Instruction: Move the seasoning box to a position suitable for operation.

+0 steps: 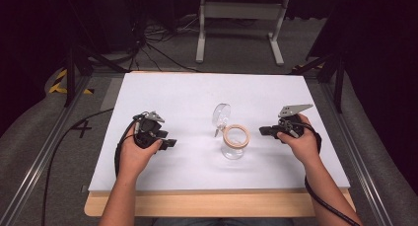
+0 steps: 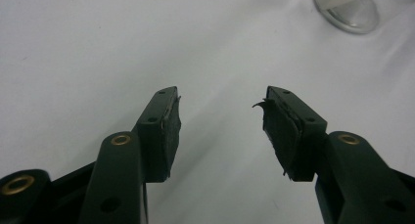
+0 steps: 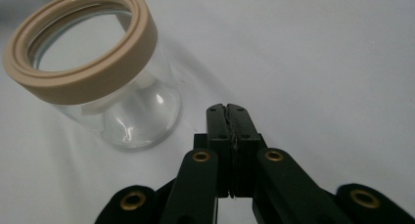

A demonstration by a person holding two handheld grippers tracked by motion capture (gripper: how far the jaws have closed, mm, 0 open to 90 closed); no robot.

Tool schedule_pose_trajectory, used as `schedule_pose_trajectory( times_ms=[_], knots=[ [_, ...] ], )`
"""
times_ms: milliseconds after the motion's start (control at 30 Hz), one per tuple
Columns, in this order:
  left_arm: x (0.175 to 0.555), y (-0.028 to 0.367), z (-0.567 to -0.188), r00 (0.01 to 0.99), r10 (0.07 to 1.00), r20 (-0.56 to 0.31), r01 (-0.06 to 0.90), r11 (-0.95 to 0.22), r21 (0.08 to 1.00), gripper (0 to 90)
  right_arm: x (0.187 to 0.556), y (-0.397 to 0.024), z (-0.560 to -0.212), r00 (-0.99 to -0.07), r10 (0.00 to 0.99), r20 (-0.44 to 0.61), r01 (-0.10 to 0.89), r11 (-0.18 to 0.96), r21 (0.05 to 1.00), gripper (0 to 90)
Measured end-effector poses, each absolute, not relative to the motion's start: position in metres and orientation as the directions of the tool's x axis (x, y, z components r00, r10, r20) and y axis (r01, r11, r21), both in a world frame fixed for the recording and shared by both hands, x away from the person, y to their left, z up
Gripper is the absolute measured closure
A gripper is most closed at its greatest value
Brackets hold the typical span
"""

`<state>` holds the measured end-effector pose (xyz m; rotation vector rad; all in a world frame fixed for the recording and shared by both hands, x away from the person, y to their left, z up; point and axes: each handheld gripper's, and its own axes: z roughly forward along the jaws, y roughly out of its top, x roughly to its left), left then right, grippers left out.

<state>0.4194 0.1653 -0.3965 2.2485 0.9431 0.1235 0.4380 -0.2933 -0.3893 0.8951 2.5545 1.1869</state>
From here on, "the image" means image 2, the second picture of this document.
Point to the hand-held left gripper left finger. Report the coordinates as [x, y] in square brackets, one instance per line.
[156, 139]

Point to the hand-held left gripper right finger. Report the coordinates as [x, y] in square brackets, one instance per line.
[303, 142]

